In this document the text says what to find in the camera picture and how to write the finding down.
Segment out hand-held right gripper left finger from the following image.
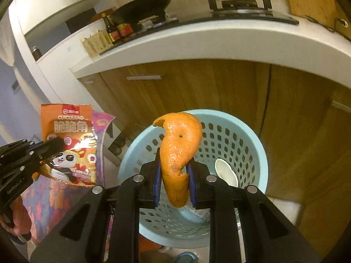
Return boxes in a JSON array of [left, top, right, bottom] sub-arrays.
[[30, 147, 163, 263]]

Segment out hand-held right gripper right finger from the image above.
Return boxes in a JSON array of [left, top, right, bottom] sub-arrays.
[[187, 162, 322, 263]]

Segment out orange panda snack packet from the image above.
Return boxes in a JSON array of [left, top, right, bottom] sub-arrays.
[[41, 103, 98, 185]]

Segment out domed orange peel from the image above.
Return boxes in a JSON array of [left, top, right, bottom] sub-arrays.
[[152, 112, 203, 208]]

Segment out light blue perforated plastic basket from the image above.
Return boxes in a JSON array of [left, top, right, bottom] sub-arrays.
[[117, 109, 269, 248]]

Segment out person's left hand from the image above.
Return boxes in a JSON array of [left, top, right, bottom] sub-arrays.
[[11, 197, 32, 236]]

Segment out floral cloth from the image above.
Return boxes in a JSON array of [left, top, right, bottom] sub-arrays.
[[11, 112, 117, 248]]

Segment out brown plastic stool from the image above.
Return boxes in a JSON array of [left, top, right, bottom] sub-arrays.
[[138, 236, 211, 263]]

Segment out beige utensil basket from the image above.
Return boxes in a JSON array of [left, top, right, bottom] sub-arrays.
[[80, 29, 113, 59]]

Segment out slim dark sauce bottle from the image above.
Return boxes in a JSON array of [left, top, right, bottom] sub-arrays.
[[103, 15, 116, 46]]

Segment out black wok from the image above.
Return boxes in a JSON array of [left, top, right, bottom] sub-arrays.
[[112, 0, 203, 24]]

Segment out black glass gas stove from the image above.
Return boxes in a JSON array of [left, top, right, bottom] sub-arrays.
[[99, 0, 300, 55]]

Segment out black power cable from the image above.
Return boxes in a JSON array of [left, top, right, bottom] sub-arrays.
[[304, 15, 349, 33]]

